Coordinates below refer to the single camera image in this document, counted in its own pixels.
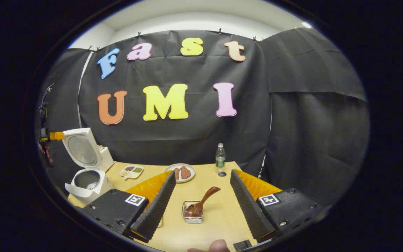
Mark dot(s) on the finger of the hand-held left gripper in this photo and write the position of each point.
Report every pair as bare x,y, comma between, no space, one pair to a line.
57,136

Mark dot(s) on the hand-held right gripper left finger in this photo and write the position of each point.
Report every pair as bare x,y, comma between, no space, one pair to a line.
159,206

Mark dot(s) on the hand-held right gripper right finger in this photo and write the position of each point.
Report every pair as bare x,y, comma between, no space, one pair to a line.
248,210

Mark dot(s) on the brown wooden spoon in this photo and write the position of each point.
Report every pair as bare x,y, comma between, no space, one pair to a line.
198,208

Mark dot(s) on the white rice cooker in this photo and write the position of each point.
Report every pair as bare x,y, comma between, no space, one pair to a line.
93,185

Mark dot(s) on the brown meat piece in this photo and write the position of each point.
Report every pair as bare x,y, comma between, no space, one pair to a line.
177,174
186,172

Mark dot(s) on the white round plate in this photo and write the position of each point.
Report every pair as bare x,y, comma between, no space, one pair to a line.
170,170

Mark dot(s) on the small dark round disc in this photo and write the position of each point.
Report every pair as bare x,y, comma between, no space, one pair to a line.
222,174

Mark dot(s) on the white divided condiment dish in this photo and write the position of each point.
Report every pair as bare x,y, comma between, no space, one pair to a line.
131,171

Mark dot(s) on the white toaster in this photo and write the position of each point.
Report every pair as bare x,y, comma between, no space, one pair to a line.
107,157

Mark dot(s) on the clear plastic water bottle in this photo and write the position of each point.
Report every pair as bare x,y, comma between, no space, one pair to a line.
220,157

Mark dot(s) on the black backdrop cloth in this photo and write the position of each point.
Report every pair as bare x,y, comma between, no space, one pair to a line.
310,140

